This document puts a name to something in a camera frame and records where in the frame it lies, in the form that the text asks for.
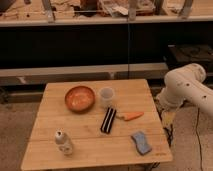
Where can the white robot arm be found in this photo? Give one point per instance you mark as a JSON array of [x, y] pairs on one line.
[[186, 83]]

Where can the wooden table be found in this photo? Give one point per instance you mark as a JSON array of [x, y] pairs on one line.
[[91, 147]]

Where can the clear plastic bottle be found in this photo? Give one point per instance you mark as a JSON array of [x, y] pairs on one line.
[[63, 142]]

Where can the orange toy carrot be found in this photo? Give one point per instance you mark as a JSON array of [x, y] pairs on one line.
[[129, 116]]

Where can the blue sponge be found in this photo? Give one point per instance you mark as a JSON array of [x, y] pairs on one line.
[[141, 142]]

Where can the translucent plastic cup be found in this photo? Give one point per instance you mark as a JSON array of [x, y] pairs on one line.
[[106, 96]]

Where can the long metal shelf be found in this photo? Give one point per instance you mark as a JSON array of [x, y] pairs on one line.
[[32, 76]]

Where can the orange wooden bowl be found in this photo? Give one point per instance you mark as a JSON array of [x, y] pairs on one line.
[[79, 99]]

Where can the black white striped block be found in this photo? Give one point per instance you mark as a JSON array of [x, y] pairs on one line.
[[108, 120]]

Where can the black box on shelf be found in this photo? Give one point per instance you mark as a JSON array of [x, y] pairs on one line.
[[181, 55]]

